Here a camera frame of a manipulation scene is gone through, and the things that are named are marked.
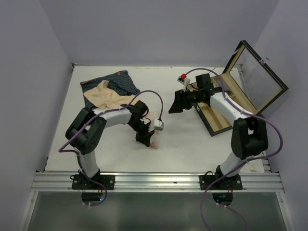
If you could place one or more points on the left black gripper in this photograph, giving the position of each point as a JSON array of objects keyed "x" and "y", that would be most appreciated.
[{"x": 145, "y": 137}]

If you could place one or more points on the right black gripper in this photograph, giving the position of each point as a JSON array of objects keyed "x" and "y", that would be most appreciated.
[{"x": 180, "y": 102}]

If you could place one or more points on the white pink-trimmed underwear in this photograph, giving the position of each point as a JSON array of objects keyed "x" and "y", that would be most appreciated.
[{"x": 155, "y": 139}]

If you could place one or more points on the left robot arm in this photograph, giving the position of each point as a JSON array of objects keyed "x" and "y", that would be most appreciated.
[{"x": 87, "y": 128}]

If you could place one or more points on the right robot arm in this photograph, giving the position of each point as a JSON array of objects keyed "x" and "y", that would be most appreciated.
[{"x": 249, "y": 134}]

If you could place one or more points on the beige underwear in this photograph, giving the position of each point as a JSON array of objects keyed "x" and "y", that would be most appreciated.
[{"x": 103, "y": 97}]

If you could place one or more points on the blue striped boxer shorts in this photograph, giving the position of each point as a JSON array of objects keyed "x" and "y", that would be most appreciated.
[{"x": 120, "y": 82}]

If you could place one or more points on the black wooden compartment box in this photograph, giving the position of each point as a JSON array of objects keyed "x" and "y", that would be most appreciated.
[{"x": 247, "y": 79}]

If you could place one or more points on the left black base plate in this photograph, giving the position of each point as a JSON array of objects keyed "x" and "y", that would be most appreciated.
[{"x": 81, "y": 183}]

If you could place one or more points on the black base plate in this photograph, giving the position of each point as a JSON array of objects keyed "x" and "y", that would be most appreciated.
[
  {"x": 228, "y": 183},
  {"x": 81, "y": 183}
]

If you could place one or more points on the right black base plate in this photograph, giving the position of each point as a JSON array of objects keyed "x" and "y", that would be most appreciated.
[{"x": 228, "y": 183}]

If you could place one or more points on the aluminium mounting rail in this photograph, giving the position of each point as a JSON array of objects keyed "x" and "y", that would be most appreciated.
[{"x": 59, "y": 181}]

